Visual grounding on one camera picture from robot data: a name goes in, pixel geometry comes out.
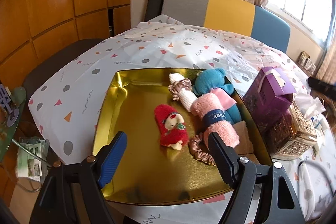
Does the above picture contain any blue plush bear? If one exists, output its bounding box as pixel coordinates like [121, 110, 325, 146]
[193, 68, 240, 125]

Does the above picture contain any red bear sock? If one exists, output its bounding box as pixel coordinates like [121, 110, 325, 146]
[154, 104, 189, 150]

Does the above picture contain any white knitted roll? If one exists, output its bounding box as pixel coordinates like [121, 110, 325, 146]
[168, 72, 197, 112]

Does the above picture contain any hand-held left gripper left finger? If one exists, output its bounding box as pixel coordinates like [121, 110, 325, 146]
[29, 132, 128, 224]

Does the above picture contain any dark grey bed base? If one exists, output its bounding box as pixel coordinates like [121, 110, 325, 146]
[22, 39, 105, 93]

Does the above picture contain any dusty pink scrunchie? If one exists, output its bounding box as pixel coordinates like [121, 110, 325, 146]
[168, 78, 193, 101]

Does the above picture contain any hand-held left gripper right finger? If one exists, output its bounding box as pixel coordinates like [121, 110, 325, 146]
[207, 132, 306, 224]

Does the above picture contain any patterned plastic sheet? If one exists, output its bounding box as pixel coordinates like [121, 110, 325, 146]
[28, 14, 336, 224]

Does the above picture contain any white wet wipes pack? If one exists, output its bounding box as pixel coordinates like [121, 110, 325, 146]
[308, 109, 330, 132]

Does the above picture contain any brown satin scrunchie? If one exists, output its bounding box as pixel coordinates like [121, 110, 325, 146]
[188, 134, 218, 165]

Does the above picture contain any gold ornate tissue box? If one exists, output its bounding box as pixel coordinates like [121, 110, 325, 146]
[264, 94, 326, 160]

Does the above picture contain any purple tissue box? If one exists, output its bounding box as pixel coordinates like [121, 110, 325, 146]
[243, 67, 297, 132]

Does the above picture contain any pink towel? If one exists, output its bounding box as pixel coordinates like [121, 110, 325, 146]
[189, 94, 240, 148]

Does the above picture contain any beige cloth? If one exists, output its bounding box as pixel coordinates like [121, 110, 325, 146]
[231, 120, 255, 155]

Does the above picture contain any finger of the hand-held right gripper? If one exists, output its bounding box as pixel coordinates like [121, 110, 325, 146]
[308, 77, 336, 95]

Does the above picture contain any cluster of small cartons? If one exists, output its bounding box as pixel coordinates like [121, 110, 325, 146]
[298, 51, 317, 73]

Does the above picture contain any round glass side table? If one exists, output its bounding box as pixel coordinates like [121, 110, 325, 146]
[0, 85, 27, 161]

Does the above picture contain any purple letter ornament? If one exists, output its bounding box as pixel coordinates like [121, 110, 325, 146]
[0, 85, 20, 127]

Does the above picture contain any stack of printed papers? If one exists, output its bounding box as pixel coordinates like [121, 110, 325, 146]
[16, 136, 49, 178]

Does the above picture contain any grey yellow blue headboard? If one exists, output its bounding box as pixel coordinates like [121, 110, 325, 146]
[161, 0, 291, 54]

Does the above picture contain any gold metal tray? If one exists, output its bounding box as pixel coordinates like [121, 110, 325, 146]
[91, 68, 273, 206]

